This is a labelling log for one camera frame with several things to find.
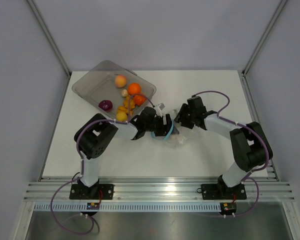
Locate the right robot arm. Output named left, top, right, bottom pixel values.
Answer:
left=174, top=95, right=273, bottom=200

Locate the fake peach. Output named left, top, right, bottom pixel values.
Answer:
left=114, top=74, right=128, bottom=88

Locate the beige fake garlic bulb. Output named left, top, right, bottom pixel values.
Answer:
left=121, top=89, right=129, bottom=98

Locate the clear zip top bag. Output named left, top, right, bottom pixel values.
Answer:
left=150, top=121, right=199, bottom=149

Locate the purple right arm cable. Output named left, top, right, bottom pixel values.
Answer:
left=191, top=90, right=271, bottom=218

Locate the aluminium frame rail right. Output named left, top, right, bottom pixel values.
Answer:
left=237, top=70, right=280, bottom=182

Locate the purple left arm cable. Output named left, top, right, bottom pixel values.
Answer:
left=49, top=94, right=157, bottom=236

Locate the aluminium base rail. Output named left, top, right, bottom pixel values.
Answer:
left=23, top=177, right=295, bottom=203

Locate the orange fake orange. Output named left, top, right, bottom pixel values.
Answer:
left=127, top=82, right=142, bottom=96

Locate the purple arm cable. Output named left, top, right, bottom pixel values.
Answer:
left=191, top=90, right=271, bottom=218
left=49, top=94, right=157, bottom=236

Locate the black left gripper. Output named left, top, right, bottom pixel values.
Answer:
left=144, top=114, right=179, bottom=137

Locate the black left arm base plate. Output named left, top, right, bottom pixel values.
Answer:
left=69, top=184, right=114, bottom=200

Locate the smoky clear plastic bin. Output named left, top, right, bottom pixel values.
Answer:
left=72, top=60, right=157, bottom=119

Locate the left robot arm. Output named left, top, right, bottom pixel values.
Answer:
left=69, top=106, right=180, bottom=200

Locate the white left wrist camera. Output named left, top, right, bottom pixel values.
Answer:
left=153, top=103, right=165, bottom=117

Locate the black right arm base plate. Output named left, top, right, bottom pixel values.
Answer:
left=200, top=183, right=247, bottom=200

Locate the white slotted cable duct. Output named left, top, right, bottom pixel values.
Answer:
left=34, top=202, right=221, bottom=213

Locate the purple fake onion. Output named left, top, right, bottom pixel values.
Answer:
left=98, top=100, right=113, bottom=112

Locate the fake fried chicken piece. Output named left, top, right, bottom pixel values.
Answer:
left=117, top=96, right=136, bottom=116

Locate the orange fake pumpkin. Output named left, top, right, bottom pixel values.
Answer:
left=133, top=94, right=147, bottom=107

